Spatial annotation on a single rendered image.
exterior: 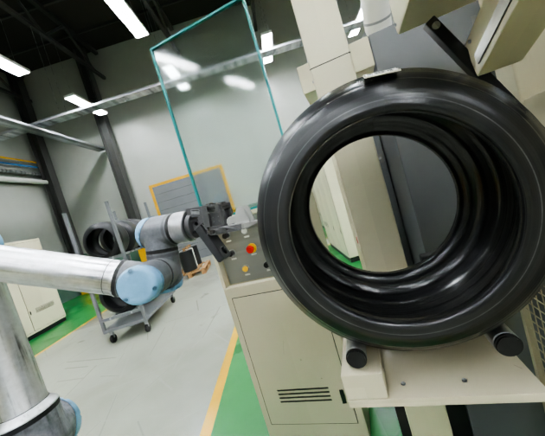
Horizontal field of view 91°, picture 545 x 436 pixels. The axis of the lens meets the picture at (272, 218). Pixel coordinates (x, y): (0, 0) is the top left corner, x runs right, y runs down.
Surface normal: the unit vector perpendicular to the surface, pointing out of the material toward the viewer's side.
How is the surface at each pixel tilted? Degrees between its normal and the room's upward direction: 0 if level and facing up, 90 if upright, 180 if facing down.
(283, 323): 90
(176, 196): 90
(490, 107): 83
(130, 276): 90
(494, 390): 0
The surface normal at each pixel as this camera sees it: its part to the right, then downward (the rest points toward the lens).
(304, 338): -0.29, 0.15
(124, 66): -0.01, 0.07
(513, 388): -0.29, -0.96
